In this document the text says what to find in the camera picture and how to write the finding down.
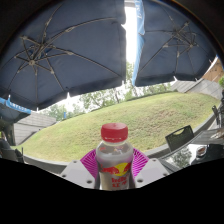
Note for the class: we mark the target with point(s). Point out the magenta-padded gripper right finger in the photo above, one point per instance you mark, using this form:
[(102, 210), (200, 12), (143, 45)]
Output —
[(140, 164)]

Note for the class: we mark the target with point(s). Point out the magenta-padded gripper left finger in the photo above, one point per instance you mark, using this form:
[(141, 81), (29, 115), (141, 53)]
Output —
[(88, 166)]

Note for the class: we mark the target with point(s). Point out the red-capped clear drink bottle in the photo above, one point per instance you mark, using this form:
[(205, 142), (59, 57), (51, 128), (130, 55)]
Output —
[(115, 156)]

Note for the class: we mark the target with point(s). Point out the dark slatted plastic chair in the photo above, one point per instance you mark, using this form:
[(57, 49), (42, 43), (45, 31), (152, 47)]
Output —
[(180, 137)]

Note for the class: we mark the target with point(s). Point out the small round ashtray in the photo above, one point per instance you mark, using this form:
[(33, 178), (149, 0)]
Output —
[(201, 151)]

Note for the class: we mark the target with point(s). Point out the grey stone building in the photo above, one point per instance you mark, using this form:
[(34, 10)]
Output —
[(33, 126)]

